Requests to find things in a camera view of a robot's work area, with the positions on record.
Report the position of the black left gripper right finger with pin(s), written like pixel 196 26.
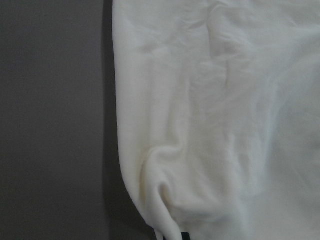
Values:
pixel 185 236

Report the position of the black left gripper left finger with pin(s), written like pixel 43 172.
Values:
pixel 159 233

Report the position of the cream long sleeve t-shirt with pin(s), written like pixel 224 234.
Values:
pixel 218 115

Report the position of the brown paper table mat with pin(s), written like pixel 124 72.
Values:
pixel 60 176

